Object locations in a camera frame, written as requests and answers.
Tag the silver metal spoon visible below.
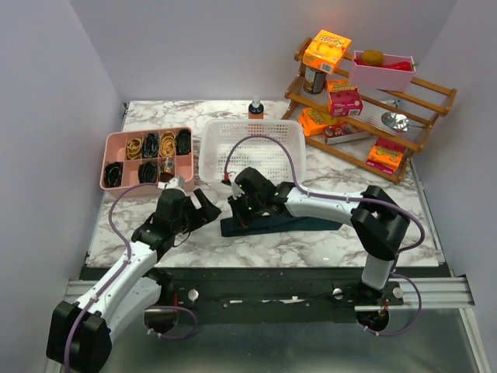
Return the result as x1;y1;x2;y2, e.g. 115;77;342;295
381;111;423;133

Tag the yellow rolled tie left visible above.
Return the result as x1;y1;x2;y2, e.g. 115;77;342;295
126;138;143;160

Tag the pink rectangular bin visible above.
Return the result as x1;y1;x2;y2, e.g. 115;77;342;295
349;51;416;92

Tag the dark jar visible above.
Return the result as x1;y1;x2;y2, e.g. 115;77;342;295
303;66;327;94

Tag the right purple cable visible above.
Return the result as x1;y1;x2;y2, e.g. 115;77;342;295
221;134;426;337

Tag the pink sponge box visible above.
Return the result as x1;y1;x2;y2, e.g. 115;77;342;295
326;79;363;117

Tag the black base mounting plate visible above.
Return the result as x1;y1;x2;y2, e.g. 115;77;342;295
79;266;405;326

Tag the wooden tiered rack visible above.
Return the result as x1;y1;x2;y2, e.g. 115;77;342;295
283;37;457;183

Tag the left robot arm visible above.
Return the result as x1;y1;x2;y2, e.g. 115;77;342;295
46;178;221;372

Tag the pink compartment organizer box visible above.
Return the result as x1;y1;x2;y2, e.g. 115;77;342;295
99;127;195;197

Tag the aluminium rail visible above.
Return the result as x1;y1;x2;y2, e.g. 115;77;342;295
64;277;475;311

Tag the orange sponge box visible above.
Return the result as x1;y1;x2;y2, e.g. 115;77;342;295
297;107;342;137
302;30;352;75
366;138;406;175

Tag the orange spray bottle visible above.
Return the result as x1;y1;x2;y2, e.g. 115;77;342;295
248;96;264;119

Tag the yellow rolled tie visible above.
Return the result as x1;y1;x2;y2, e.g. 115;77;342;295
126;138;143;160
158;131;176;157

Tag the dark green tie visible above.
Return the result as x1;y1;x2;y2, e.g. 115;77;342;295
220;216;342;237

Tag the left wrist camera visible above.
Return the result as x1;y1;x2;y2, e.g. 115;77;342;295
165;176;186;193

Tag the red chili pepper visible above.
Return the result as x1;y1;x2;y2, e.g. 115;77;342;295
354;58;416;71

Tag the patterned rolled tie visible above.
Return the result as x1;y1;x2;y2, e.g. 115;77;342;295
158;157;176;183

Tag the orange sponge box middle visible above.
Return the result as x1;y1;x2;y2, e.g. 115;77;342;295
297;107;342;137

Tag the black rolled tie bottom middle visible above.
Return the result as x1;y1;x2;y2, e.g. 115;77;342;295
138;161;158;184

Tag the black rolled tie bottom left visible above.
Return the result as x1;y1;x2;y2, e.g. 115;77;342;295
103;162;123;188

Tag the orange sponge box lower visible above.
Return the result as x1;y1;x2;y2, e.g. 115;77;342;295
366;138;406;175

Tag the brown potato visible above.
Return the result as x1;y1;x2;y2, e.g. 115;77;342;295
360;50;384;67

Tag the white red flat box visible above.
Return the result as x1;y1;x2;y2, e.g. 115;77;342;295
323;122;370;145

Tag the black rolled tie top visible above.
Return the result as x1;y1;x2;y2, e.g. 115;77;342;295
176;129;192;155

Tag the black rolled tie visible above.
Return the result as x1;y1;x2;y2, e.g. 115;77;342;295
176;129;192;155
103;162;123;188
138;161;158;184

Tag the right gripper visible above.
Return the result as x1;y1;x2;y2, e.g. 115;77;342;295
228;189;265;228

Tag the white plastic basket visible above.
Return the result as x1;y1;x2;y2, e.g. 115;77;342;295
198;119;307;184

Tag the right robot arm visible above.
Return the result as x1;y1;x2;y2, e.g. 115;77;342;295
224;167;410;305

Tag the dark blue rolled tie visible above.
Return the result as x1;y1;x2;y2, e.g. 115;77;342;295
142;132;160;159

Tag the orange sponge box top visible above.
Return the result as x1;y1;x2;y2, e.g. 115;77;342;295
302;30;352;75

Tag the yellow rolled tie right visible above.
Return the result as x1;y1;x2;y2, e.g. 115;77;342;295
158;131;176;157

